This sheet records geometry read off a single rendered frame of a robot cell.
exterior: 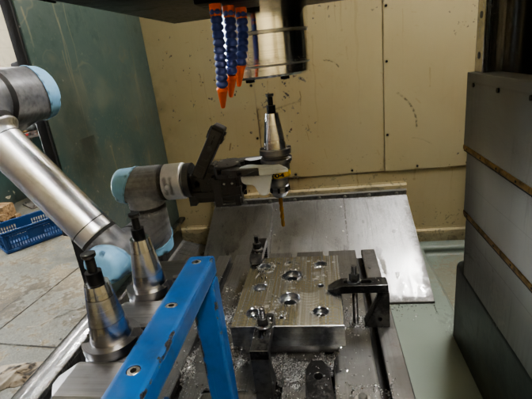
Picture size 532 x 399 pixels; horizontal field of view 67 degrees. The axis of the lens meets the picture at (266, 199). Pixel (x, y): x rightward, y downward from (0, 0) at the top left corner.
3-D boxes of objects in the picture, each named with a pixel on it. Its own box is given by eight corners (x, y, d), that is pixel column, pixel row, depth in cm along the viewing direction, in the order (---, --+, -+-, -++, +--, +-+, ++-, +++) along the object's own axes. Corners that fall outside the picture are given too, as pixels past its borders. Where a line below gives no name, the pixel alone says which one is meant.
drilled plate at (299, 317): (233, 347, 84) (229, 326, 82) (254, 275, 111) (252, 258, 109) (345, 346, 80) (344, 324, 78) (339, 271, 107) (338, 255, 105)
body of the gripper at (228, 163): (250, 192, 86) (196, 196, 88) (245, 153, 83) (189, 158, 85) (245, 206, 79) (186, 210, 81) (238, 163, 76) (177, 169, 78)
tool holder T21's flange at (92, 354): (136, 369, 43) (131, 350, 42) (79, 377, 43) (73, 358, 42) (149, 332, 49) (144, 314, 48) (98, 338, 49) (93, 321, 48)
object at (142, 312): (99, 331, 49) (97, 325, 48) (119, 305, 54) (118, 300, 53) (153, 330, 48) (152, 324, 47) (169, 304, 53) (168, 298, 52)
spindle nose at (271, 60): (313, 73, 65) (307, -10, 61) (216, 84, 67) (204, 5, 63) (309, 69, 80) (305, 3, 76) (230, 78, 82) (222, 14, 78)
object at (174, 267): (137, 283, 59) (136, 278, 59) (151, 264, 64) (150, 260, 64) (183, 281, 58) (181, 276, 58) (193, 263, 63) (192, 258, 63)
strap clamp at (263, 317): (256, 399, 75) (246, 333, 70) (265, 351, 87) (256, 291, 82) (274, 400, 74) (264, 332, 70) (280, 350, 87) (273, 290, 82)
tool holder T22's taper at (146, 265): (156, 291, 53) (146, 245, 50) (127, 290, 54) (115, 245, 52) (171, 274, 57) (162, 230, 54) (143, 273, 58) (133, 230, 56)
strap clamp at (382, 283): (330, 328, 92) (326, 270, 87) (330, 319, 95) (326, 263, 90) (389, 327, 90) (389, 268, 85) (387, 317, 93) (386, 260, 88)
